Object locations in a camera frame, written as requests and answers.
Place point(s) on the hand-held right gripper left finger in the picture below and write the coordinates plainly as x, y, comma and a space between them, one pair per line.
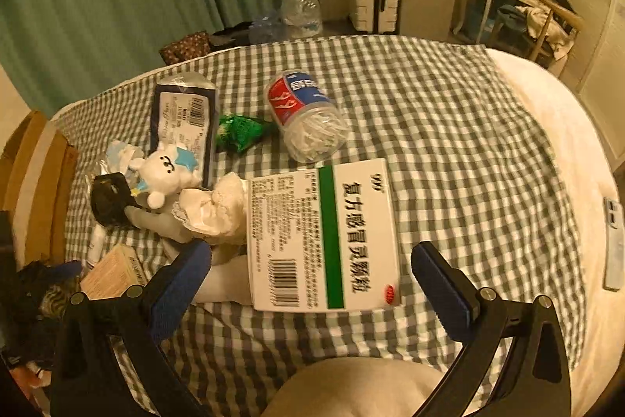
179, 287

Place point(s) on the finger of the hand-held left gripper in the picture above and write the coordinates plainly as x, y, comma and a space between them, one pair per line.
64, 269

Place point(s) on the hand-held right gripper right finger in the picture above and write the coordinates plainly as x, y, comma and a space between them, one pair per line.
442, 295

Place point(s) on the small brown paper box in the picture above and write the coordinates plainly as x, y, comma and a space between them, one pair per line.
112, 273

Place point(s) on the black tape roll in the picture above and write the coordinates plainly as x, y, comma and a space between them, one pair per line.
110, 199

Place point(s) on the silver wrapper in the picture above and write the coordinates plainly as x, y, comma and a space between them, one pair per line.
215, 212

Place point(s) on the cardboard box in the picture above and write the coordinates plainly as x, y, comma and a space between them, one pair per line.
36, 182

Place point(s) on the white plush bear toy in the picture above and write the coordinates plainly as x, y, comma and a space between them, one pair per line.
168, 172

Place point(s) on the white green medicine box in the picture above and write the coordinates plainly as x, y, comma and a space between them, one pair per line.
322, 236

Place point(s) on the dark blue tissue packet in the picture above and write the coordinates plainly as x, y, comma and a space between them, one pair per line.
184, 124

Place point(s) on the red and clear wrapper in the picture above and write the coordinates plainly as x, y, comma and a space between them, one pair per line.
307, 114

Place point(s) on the white tube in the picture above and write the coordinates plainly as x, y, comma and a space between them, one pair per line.
96, 246

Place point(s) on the grey plush toy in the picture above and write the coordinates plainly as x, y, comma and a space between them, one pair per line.
156, 221

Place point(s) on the person's leg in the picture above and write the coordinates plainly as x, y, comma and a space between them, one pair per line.
351, 390

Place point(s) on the green candy wrapper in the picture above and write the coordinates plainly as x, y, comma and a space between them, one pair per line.
241, 132

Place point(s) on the white quilt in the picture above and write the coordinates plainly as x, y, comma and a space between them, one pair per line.
547, 94

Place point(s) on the floral fabric bag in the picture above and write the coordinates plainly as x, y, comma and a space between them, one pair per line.
185, 48

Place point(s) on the black bag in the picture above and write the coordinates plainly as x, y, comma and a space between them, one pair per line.
232, 36

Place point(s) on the crushed blue plastic bottle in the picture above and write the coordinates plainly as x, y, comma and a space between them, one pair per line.
267, 28

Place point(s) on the chair with clothes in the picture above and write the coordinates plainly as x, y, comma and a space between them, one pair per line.
532, 26

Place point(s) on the large clear water bottle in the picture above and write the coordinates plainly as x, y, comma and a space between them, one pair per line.
302, 9

